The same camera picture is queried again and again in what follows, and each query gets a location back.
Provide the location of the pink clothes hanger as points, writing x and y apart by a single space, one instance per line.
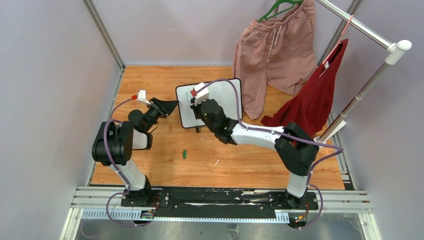
325 62

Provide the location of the pink shorts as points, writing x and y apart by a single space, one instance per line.
276 52

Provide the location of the dark red garment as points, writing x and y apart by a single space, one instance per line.
311 107

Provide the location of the green clothes hanger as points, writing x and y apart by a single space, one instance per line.
274 10

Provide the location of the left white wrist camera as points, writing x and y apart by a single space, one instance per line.
141 98

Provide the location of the aluminium rail frame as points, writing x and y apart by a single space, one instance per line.
110 213

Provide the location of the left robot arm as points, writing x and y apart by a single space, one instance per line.
116 140

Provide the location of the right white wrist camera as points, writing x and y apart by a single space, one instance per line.
198 94

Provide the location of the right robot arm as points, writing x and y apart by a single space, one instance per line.
292 144

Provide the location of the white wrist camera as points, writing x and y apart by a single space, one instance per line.
198 94
141 98

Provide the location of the small black-framed whiteboard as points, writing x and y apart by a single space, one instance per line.
228 95

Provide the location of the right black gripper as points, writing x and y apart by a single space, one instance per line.
196 107

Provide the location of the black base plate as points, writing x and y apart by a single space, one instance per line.
223 203

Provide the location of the metal clothes rack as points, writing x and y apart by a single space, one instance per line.
369 59

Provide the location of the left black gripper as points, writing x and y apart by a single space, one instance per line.
163 108

